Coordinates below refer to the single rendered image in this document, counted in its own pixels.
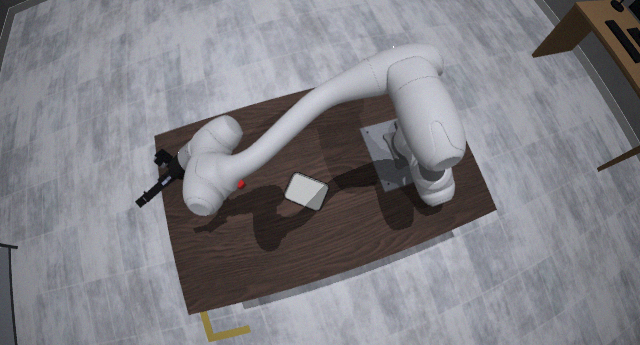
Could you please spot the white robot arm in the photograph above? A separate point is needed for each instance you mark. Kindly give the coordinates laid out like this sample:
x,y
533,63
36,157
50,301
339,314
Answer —
x,y
409,73

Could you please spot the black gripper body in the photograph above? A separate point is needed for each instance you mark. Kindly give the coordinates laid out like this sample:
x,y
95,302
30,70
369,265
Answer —
x,y
176,171

